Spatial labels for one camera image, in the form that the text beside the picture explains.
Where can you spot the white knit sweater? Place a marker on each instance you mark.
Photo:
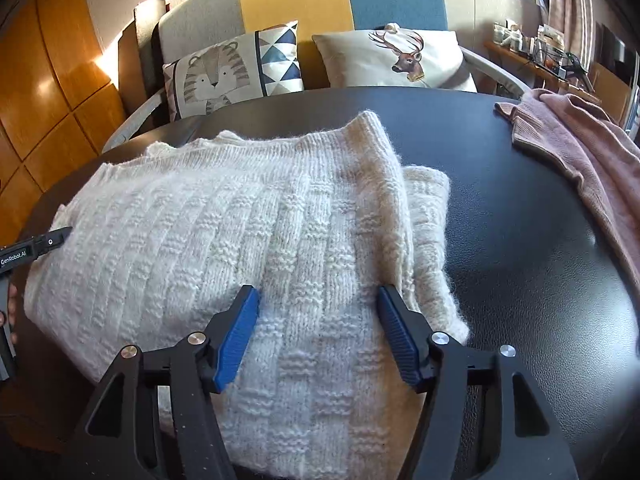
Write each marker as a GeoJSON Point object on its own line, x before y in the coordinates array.
{"type": "Point", "coordinates": [225, 230]}

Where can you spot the pink knit sweater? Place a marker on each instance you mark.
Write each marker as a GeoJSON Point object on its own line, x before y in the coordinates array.
{"type": "Point", "coordinates": [590, 160]}

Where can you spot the person's left hand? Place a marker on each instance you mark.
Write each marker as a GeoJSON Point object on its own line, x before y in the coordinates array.
{"type": "Point", "coordinates": [14, 305]}

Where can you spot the wooden side table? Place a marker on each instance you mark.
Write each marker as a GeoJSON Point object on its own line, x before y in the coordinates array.
{"type": "Point", "coordinates": [505, 51]}

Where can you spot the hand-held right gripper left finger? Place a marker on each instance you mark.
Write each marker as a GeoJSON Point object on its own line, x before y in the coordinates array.
{"type": "Point", "coordinates": [235, 345]}

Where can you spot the orange wooden wardrobe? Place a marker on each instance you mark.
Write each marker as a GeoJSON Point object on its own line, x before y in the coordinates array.
{"type": "Point", "coordinates": [50, 85]}

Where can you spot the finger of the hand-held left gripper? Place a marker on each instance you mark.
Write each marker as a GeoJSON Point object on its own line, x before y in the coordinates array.
{"type": "Point", "coordinates": [55, 239]}

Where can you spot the pink striped curtain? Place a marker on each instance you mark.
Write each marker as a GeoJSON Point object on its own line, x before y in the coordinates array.
{"type": "Point", "coordinates": [570, 5]}

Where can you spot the black monitor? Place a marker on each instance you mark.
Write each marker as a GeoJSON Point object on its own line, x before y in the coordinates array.
{"type": "Point", "coordinates": [612, 52]}

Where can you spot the cluster of small jars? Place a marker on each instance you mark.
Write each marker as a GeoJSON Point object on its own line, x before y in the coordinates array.
{"type": "Point", "coordinates": [540, 45]}

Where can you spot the tiger print cushion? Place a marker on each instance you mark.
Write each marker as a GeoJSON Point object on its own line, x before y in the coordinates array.
{"type": "Point", "coordinates": [215, 80]}

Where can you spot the grey yellow blue sofa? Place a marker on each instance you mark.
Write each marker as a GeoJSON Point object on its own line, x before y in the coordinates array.
{"type": "Point", "coordinates": [290, 5]}

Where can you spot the deer print cushion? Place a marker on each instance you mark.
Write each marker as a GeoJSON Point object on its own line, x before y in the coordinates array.
{"type": "Point", "coordinates": [360, 60]}

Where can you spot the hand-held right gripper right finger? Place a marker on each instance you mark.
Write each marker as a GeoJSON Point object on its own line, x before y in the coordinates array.
{"type": "Point", "coordinates": [400, 340]}

